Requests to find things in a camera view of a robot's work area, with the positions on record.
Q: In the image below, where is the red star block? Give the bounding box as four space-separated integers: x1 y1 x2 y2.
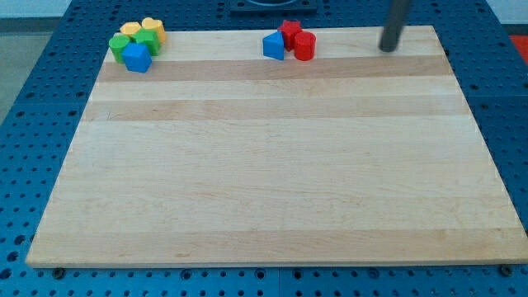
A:
277 20 302 52

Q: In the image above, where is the green star block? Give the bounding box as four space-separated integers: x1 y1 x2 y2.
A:
131 28 161 56

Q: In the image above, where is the wooden board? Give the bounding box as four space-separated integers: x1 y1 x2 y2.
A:
26 26 527 268

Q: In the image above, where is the blue triangle block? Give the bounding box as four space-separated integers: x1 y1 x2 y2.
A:
262 31 284 60

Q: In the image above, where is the red cylinder block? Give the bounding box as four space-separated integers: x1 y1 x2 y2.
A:
294 31 316 61

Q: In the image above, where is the blue cube block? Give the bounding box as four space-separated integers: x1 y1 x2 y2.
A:
121 43 152 73

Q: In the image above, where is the yellow heart block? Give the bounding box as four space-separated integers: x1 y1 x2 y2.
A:
141 17 167 43

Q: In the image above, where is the yellow pentagon block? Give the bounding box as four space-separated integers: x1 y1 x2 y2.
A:
120 21 142 37

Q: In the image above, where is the green cylinder block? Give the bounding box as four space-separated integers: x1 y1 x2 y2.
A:
108 35 130 64

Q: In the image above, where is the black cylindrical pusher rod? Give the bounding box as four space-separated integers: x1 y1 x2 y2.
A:
378 0 412 53

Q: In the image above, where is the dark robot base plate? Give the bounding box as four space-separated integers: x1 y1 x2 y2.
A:
229 0 318 14

